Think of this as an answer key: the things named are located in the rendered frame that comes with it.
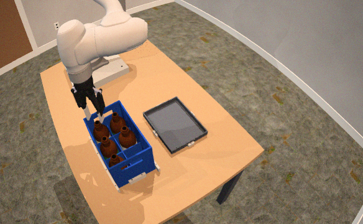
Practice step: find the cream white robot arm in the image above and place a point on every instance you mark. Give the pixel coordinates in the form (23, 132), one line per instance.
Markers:
(117, 33)

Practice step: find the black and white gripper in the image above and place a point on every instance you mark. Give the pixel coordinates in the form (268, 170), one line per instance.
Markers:
(87, 89)

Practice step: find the blue plastic crate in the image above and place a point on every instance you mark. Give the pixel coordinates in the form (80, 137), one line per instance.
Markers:
(139, 155)

